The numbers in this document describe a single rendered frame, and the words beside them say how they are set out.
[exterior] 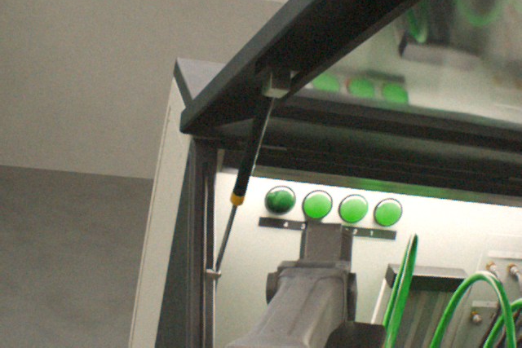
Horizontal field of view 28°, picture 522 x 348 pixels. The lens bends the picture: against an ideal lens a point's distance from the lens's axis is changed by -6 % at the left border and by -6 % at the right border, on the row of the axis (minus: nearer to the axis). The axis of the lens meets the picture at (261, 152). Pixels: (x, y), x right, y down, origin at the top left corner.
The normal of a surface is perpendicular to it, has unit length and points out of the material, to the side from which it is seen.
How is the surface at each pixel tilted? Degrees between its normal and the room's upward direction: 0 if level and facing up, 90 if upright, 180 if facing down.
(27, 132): 90
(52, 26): 90
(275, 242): 90
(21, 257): 0
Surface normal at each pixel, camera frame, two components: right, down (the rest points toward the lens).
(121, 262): 0.19, -0.93
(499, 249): 0.18, 0.35
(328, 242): -0.11, -0.59
